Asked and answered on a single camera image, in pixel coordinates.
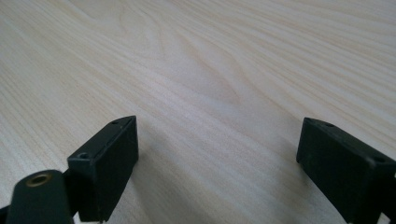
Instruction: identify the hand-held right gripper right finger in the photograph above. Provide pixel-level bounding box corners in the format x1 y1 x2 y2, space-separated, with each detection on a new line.
295 117 396 224

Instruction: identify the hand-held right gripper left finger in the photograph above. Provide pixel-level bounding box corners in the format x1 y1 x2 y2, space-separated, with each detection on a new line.
66 115 140 223

